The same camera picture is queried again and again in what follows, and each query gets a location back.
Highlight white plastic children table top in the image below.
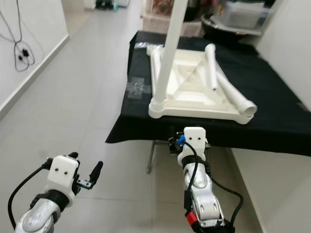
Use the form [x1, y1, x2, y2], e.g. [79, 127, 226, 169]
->
[145, 43, 258, 126]

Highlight white plastic table leg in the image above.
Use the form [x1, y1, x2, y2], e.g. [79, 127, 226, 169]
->
[149, 47, 164, 93]
[213, 68, 259, 117]
[148, 0, 190, 119]
[204, 43, 220, 92]

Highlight metal folding table leg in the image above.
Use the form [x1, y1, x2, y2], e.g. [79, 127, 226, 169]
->
[145, 140, 154, 174]

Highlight cross-shaped clear tape patch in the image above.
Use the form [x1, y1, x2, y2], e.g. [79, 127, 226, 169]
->
[124, 76, 151, 98]

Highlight black power adapter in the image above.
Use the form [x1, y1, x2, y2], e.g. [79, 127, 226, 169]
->
[17, 48, 30, 62]

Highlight beige cloth covered bench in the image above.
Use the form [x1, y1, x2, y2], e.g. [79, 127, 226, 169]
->
[140, 12, 205, 34]

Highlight black tablecloth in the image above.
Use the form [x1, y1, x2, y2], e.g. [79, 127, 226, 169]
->
[105, 30, 311, 157]

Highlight black bag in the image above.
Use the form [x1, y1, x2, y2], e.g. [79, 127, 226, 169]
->
[189, 0, 206, 20]

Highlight red printed box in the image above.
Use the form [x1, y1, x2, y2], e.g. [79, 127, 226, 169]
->
[150, 0, 173, 15]

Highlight clear plastic storage box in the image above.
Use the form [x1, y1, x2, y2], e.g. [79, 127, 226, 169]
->
[216, 0, 276, 30]

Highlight black round floor device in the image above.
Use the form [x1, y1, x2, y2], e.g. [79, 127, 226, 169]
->
[94, 0, 114, 10]

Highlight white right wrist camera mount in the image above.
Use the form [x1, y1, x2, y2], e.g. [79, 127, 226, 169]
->
[177, 127, 207, 168]

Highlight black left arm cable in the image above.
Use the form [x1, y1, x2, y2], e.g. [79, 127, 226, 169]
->
[7, 162, 54, 232]

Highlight black looped wall cable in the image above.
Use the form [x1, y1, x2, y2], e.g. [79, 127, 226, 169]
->
[0, 0, 37, 73]

